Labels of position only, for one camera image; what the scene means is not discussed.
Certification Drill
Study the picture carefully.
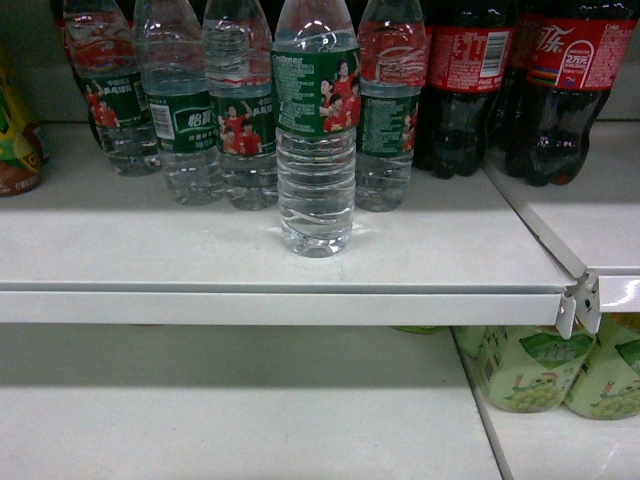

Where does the clear water bottle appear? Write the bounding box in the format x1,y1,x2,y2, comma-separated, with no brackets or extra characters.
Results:
271,1,360,258

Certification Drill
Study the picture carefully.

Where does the water bottle right rear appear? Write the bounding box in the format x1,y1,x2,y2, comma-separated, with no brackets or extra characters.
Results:
355,0,427,212

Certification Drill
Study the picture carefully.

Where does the water bottle behind centre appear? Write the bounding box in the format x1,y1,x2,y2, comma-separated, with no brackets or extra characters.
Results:
202,1,277,211

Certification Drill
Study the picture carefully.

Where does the white metal shelf board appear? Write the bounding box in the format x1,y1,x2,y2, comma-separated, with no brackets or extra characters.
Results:
1,124,576,331

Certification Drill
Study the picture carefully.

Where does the water bottle barcode label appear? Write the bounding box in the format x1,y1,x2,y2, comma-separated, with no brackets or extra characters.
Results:
133,1,224,206

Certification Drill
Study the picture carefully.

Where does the white adjacent shelf board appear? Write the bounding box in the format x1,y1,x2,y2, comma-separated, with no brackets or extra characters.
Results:
484,121,639,312

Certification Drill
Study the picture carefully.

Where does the water bottle far left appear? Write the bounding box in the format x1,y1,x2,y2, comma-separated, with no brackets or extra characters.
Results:
63,1,161,177

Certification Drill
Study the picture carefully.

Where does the green grape juice bottle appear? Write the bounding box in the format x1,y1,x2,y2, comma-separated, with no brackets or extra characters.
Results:
564,313,639,421
477,326,595,413

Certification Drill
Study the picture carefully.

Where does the cola bottle barcode side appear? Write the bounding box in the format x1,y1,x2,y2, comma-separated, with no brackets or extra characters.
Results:
415,1,515,179

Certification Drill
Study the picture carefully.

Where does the yellow green drink bottle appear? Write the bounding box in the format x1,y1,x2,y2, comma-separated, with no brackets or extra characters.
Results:
1,45,49,197

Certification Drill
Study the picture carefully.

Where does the cola bottle red label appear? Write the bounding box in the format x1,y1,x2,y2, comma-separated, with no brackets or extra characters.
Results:
504,1,639,186

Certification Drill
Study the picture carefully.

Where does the green grape juice bottle right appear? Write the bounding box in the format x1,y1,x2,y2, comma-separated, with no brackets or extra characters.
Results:
564,313,639,421

